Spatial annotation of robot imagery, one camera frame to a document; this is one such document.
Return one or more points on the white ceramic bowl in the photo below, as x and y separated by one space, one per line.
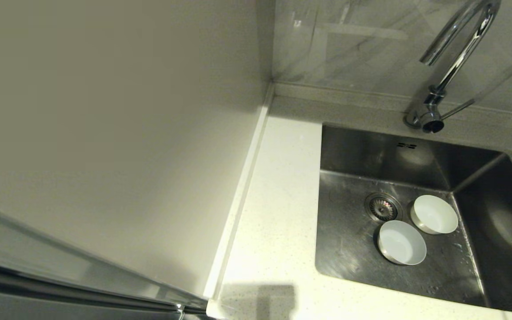
434 214
402 243

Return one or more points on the stainless steel sink basin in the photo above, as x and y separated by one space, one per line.
354 249

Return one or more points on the white counter edge strip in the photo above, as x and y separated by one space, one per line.
238 200

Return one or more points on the round metal drain strainer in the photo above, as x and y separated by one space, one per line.
383 209

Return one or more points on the white cabinet side panel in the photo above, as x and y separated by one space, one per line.
105 133

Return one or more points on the chrome gooseneck faucet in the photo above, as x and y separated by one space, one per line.
465 53

